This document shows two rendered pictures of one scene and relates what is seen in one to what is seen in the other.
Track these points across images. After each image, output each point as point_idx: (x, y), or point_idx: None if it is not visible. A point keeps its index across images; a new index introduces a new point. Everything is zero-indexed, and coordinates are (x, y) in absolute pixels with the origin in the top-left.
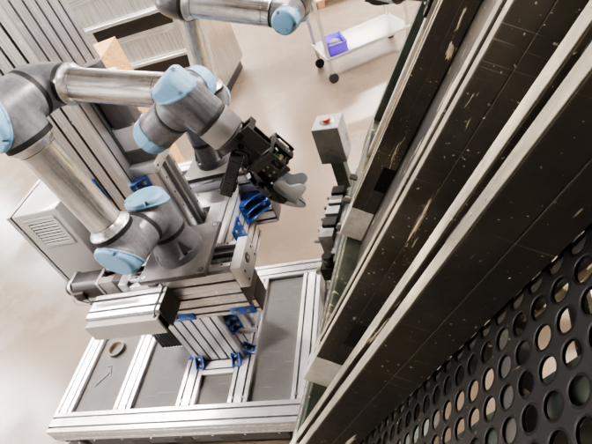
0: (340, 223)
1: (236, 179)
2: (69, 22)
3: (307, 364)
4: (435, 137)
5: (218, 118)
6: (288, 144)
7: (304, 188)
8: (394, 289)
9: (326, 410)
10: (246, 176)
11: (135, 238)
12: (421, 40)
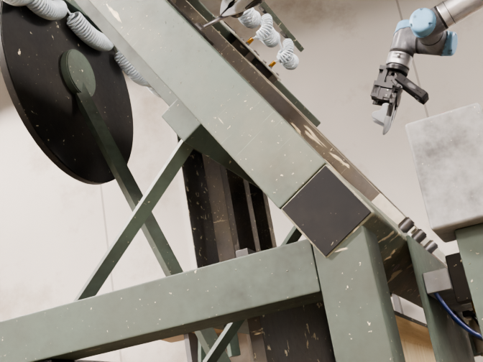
0: (428, 241)
1: (410, 94)
2: None
3: (444, 253)
4: (297, 108)
5: (402, 55)
6: (371, 91)
7: (374, 121)
8: (329, 140)
9: (382, 192)
10: (401, 95)
11: None
12: (258, 72)
